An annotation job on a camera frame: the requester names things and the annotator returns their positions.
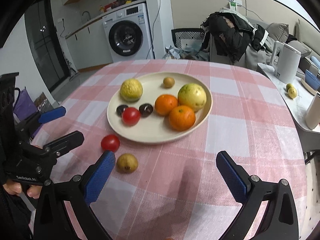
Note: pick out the green and white box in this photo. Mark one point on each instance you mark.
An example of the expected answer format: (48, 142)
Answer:
(233, 5)

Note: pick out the grey sofa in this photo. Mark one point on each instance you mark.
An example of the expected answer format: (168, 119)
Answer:
(277, 30)

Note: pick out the black mesh chair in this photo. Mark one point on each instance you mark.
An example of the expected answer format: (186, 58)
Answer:
(187, 33)

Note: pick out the pile of dark clothes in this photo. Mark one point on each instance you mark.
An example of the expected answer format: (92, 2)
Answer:
(230, 35)

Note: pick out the yellow wrinkled guava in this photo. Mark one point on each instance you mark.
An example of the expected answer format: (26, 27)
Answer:
(131, 90)

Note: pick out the white electric kettle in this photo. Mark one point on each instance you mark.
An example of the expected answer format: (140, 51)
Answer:
(287, 62)

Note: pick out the white cup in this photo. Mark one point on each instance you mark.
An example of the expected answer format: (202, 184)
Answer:
(313, 112)

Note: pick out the large green guava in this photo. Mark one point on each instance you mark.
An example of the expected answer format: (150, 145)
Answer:
(192, 97)

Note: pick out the large orange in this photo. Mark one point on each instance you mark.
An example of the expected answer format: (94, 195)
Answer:
(165, 104)

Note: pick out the kitchen counter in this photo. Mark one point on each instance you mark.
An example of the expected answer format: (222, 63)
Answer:
(87, 25)

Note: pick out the cream round plate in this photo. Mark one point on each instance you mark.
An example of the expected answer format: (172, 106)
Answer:
(152, 130)

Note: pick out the white paper bag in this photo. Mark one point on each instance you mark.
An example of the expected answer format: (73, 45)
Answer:
(191, 46)

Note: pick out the small orange mandarin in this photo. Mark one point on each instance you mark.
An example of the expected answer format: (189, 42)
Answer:
(182, 118)

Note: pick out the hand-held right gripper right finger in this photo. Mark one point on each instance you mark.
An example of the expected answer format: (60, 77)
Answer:
(232, 177)

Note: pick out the metal faucet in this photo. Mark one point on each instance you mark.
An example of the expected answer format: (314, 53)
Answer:
(86, 15)

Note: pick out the blue container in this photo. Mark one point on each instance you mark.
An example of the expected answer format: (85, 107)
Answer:
(312, 80)

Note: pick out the red tomato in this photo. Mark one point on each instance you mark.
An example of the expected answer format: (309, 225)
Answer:
(110, 143)
(131, 116)

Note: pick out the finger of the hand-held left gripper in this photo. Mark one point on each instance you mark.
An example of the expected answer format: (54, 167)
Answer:
(67, 140)
(53, 113)

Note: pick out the white washing machine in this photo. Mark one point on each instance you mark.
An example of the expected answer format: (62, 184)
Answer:
(127, 35)

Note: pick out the dark purple passion fruit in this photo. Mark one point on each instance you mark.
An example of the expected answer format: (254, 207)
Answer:
(121, 109)
(146, 110)

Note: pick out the small green lime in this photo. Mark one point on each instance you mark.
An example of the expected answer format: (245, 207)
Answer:
(289, 86)
(292, 93)

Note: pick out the black glass door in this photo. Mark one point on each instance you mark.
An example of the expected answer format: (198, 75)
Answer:
(45, 45)

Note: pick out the purple bag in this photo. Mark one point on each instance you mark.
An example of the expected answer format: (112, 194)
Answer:
(23, 102)

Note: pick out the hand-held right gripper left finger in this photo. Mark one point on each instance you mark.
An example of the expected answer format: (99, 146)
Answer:
(100, 177)

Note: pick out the small brown-yellow fruit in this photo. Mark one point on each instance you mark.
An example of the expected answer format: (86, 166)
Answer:
(169, 82)
(127, 163)

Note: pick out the person's left hand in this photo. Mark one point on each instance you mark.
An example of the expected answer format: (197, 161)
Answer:
(32, 192)

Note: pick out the pink checkered tablecloth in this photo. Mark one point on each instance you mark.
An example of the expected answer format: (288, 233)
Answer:
(237, 130)

